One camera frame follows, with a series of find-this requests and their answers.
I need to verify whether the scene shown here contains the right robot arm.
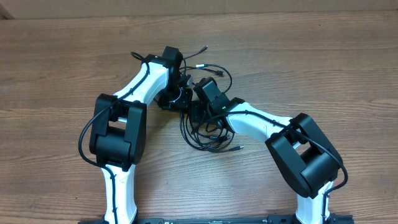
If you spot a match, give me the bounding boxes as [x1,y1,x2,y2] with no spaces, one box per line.
[193,78,346,223]

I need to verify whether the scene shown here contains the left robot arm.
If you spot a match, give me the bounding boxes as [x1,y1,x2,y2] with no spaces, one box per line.
[87,46,192,223]

